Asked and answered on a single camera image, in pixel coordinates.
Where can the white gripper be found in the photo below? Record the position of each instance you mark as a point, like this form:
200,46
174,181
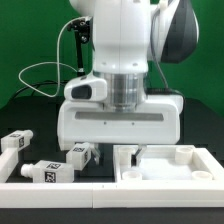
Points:
155,121

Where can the white square table top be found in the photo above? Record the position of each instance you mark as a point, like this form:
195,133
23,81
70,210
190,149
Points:
163,162

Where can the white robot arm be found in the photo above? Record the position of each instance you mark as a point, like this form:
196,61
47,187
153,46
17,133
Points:
111,105

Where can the black camera on stand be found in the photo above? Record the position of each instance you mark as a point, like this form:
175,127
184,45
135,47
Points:
81,28

